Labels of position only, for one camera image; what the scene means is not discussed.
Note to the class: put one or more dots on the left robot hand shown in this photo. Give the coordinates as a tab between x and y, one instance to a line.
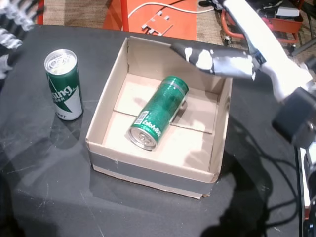
12	19

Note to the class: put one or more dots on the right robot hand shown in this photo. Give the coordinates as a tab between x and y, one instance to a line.
266	44

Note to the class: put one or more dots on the green cider can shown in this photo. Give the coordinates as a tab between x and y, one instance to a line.
160	108
66	96

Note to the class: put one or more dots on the white box in cart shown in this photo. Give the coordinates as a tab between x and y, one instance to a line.
287	11

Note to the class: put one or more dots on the open cardboard box grey tape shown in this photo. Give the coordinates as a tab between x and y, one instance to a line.
158	177

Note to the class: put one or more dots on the orange wheeled cart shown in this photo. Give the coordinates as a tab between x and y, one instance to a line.
288	26

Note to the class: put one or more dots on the grey metal stand leg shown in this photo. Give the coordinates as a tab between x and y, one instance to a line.
306	44

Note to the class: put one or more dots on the orange plate grey clips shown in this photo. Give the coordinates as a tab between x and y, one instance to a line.
159	23

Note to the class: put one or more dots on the red metal frame leg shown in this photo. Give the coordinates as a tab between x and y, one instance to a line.
41	17
124	14

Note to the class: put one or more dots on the orange metal frame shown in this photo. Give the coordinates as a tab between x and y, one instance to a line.
182	24

